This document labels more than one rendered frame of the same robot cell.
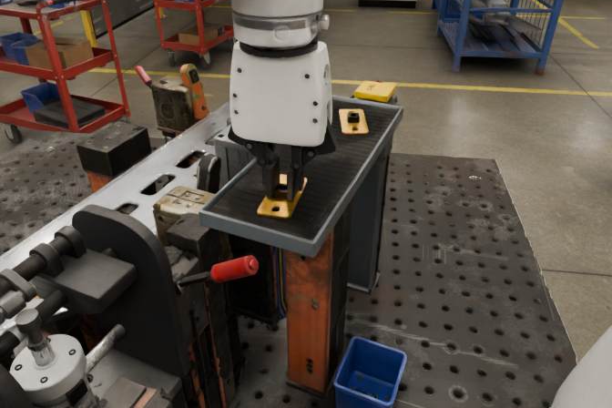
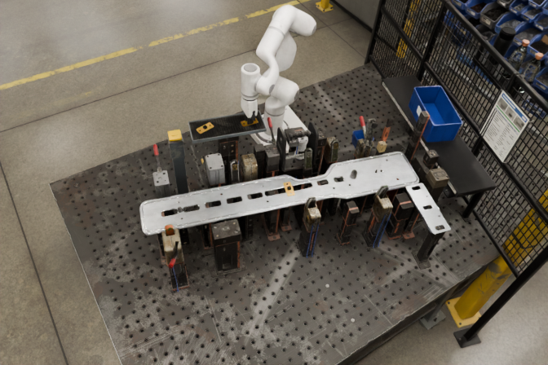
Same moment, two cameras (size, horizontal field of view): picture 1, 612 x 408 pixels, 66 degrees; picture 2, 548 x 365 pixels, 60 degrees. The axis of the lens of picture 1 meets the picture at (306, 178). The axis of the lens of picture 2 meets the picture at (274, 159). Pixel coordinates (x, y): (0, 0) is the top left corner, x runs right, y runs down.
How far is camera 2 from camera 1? 2.46 m
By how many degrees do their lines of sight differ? 89
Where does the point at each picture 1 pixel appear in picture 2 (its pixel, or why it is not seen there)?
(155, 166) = (226, 209)
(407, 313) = (189, 173)
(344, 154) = (223, 121)
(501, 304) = (166, 154)
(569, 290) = (35, 208)
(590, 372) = (288, 58)
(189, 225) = (259, 147)
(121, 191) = (245, 204)
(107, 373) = (288, 164)
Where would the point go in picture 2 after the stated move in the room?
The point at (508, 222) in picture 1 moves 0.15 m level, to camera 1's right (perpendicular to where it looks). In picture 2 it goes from (112, 164) to (100, 148)
